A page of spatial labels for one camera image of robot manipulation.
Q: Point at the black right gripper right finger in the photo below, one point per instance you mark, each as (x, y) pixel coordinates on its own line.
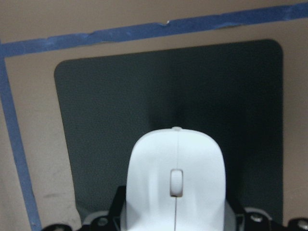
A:
(240, 218)

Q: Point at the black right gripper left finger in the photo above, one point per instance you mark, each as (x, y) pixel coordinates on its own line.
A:
(107, 220)

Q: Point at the white computer mouse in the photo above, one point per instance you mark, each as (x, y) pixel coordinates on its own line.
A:
(176, 182)

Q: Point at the black mousepad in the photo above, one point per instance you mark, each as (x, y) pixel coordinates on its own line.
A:
(231, 92)

